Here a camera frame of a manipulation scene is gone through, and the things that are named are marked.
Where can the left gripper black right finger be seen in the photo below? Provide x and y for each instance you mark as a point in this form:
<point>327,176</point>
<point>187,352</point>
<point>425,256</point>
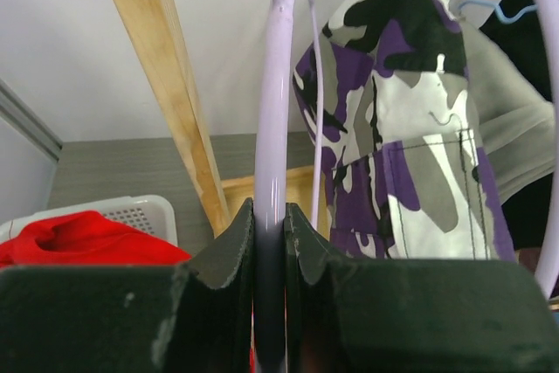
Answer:
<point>410,315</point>

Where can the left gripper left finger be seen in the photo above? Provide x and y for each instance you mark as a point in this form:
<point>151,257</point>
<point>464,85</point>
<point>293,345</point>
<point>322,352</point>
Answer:
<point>190,317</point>

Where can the red trousers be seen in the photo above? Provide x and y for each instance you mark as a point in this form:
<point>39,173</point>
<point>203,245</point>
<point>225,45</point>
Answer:
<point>87,238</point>

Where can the lilac hanger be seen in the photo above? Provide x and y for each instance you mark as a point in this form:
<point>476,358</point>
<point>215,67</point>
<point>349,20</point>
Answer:
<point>269,207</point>

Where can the blue hanger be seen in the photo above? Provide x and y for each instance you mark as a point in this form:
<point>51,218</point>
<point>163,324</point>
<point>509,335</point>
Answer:
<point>502,17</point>

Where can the white plastic basket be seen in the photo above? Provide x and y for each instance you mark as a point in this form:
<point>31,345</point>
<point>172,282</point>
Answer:
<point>149,213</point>

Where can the purple camouflage garment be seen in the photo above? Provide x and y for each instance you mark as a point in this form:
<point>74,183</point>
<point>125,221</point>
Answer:
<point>385,92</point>

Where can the grey garment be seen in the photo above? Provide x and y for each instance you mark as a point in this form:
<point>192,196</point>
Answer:
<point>517,125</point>

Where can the black garment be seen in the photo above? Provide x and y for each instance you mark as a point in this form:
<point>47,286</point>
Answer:
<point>526,212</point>

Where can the wooden clothes rack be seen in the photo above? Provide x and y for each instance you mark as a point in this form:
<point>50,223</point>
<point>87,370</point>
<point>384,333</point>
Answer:
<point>155,32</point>

